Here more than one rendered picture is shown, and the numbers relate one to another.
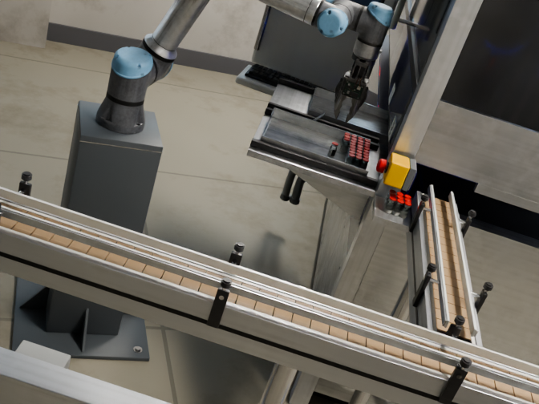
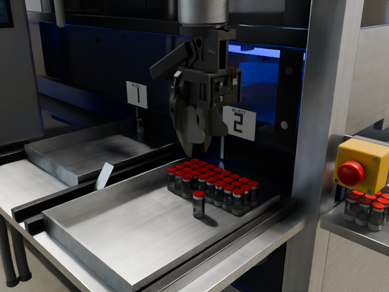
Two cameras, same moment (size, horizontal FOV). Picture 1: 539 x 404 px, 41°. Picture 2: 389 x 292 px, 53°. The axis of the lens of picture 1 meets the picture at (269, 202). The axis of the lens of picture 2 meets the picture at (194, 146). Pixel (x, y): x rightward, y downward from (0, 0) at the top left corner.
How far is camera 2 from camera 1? 1.77 m
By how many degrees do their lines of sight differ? 41
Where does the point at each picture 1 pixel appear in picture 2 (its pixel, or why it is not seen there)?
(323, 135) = (134, 194)
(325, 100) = (48, 153)
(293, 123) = (84, 212)
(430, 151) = (355, 112)
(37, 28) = not seen: outside the picture
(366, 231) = (315, 269)
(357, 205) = not seen: hidden behind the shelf
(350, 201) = not seen: hidden behind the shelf
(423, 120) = (349, 72)
